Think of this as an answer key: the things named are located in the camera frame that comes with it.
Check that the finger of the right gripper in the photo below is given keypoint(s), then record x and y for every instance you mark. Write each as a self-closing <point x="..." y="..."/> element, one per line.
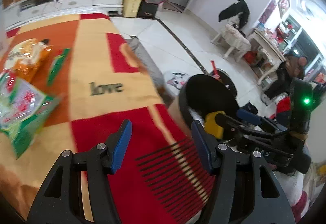
<point x="249" y="117"/>
<point x="230" y="126"/>

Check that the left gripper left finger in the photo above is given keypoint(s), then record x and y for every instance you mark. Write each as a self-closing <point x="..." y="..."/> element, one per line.
<point x="59" y="199"/>

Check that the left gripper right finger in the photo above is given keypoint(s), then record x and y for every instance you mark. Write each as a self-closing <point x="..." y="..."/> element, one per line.
<point x="245" y="189"/>

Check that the green snack bag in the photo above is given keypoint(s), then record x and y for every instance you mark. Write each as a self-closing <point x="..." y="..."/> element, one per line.
<point x="24" y="110"/>

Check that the black trash bin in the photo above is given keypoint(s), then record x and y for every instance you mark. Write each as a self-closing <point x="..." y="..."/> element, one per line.
<point x="204" y="94"/>

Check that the seated person in dark clothes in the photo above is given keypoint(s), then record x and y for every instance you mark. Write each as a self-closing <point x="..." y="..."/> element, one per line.
<point x="292" y="67"/>

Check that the white chair with jacket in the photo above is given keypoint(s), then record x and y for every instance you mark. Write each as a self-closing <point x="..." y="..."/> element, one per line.
<point x="236" y="16"/>

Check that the black gift box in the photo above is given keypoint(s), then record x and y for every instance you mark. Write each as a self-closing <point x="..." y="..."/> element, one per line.
<point x="147" y="11"/>

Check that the checkered love blanket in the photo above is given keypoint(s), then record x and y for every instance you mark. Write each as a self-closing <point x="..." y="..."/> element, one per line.
<point x="100" y="84"/>

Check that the green wrapper strip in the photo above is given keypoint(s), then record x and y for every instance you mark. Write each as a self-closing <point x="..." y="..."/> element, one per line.
<point x="57" y="64"/>

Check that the yellow cardboard box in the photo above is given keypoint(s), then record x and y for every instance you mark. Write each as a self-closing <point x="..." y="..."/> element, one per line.
<point x="131" y="7"/>

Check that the orange snack bag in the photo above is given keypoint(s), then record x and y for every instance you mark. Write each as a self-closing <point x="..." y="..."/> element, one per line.
<point x="27" y="57"/>

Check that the white tv cabinet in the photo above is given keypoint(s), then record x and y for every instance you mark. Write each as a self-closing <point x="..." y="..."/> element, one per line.
<point x="26" y="10"/>

